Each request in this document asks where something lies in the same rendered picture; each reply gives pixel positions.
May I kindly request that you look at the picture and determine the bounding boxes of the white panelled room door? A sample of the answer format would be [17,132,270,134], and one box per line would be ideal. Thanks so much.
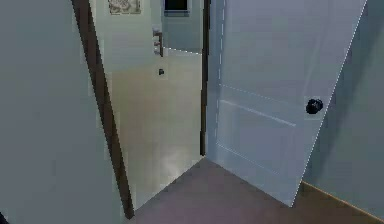
[205,0,369,208]

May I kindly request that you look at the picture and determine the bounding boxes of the dark brown shelf unit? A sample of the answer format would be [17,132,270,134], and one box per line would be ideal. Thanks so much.
[152,27,165,58]

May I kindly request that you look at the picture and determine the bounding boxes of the dark window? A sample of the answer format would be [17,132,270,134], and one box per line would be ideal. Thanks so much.
[163,0,191,18]

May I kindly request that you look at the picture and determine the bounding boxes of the black round door knob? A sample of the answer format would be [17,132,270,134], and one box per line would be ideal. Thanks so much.
[305,98,324,116]

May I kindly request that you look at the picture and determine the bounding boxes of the framed wall picture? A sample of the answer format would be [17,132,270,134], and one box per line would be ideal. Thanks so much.
[107,0,142,15]

